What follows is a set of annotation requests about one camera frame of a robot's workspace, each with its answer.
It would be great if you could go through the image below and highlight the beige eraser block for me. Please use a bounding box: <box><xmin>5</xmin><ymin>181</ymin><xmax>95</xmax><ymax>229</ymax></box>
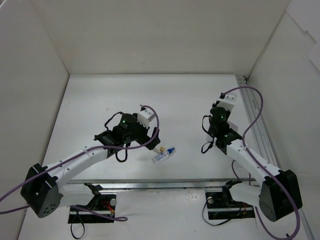
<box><xmin>153</xmin><ymin>148</ymin><xmax>161</xmax><ymax>154</ymax></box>

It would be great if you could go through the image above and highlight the clear blue spray bottle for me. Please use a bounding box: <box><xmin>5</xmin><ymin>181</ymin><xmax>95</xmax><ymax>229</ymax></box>
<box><xmin>151</xmin><ymin>147</ymin><xmax>176</xmax><ymax>165</ymax></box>

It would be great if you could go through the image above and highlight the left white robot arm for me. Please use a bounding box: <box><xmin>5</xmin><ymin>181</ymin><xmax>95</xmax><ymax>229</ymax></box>
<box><xmin>20</xmin><ymin>107</ymin><xmax>161</xmax><ymax>218</ymax></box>

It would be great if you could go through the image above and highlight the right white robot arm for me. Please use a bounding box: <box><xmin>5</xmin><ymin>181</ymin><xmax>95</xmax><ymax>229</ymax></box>
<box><xmin>208</xmin><ymin>100</ymin><xmax>303</xmax><ymax>222</ymax></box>

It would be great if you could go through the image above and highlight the white container box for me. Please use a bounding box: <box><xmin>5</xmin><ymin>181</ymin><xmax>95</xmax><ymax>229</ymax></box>
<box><xmin>228</xmin><ymin>122</ymin><xmax>238</xmax><ymax>132</ymax></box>

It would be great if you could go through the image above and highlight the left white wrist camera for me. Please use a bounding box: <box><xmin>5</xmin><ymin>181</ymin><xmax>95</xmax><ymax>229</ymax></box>
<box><xmin>137</xmin><ymin>107</ymin><xmax>155</xmax><ymax>128</ymax></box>

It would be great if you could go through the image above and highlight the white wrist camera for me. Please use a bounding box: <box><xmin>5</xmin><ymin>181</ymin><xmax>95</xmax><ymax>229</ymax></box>
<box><xmin>217</xmin><ymin>92</ymin><xmax>237</xmax><ymax>112</ymax></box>
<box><xmin>137</xmin><ymin>107</ymin><xmax>155</xmax><ymax>128</ymax></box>

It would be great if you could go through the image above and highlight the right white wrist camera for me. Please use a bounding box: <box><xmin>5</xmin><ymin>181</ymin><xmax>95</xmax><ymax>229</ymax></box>
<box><xmin>217</xmin><ymin>92</ymin><xmax>237</xmax><ymax>112</ymax></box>

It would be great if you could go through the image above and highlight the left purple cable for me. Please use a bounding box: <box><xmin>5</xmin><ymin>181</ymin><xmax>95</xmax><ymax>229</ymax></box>
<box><xmin>0</xmin><ymin>105</ymin><xmax>161</xmax><ymax>223</ymax></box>

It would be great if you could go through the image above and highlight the front aluminium rail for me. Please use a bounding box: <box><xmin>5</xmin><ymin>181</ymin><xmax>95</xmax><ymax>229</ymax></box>
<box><xmin>64</xmin><ymin>177</ymin><xmax>261</xmax><ymax>192</ymax></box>

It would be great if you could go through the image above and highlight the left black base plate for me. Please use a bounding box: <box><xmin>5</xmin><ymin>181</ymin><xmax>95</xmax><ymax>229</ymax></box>
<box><xmin>67</xmin><ymin>193</ymin><xmax>117</xmax><ymax>224</ymax></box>

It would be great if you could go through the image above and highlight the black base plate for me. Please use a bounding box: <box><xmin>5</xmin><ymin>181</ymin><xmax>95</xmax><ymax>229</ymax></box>
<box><xmin>204</xmin><ymin>191</ymin><xmax>255</xmax><ymax>221</ymax></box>
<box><xmin>67</xmin><ymin>193</ymin><xmax>117</xmax><ymax>224</ymax></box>

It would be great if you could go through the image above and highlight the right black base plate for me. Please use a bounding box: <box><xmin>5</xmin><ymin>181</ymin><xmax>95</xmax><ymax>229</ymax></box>
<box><xmin>204</xmin><ymin>191</ymin><xmax>255</xmax><ymax>221</ymax></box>

